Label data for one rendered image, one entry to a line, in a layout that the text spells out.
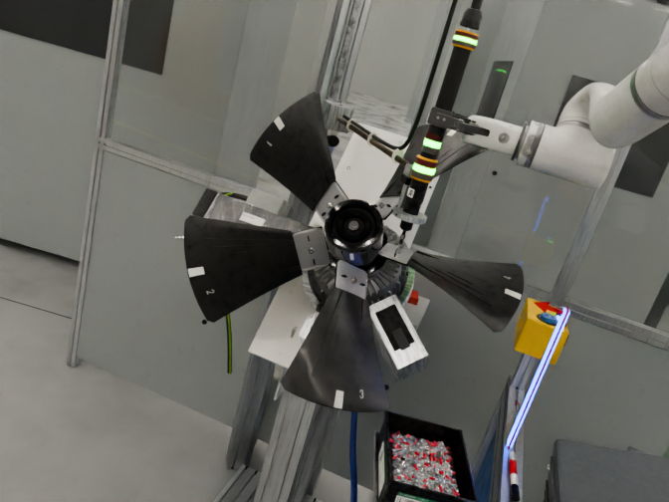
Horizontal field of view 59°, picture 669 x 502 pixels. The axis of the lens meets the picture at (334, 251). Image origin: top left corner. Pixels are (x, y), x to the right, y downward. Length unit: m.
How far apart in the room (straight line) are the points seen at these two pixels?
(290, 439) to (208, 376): 0.89
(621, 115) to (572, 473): 0.54
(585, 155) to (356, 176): 0.64
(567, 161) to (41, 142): 2.91
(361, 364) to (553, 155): 0.52
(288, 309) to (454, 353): 0.79
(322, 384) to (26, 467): 1.41
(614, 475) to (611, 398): 1.46
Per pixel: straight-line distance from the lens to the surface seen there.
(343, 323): 1.16
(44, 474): 2.30
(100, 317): 2.62
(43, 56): 3.49
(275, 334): 1.42
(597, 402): 2.12
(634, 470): 0.67
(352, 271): 1.22
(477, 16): 1.17
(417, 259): 1.22
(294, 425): 1.58
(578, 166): 1.14
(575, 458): 0.67
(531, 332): 1.49
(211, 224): 1.25
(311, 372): 1.12
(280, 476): 1.68
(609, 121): 1.00
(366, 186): 1.56
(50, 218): 3.64
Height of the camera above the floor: 1.55
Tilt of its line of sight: 19 degrees down
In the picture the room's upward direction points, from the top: 16 degrees clockwise
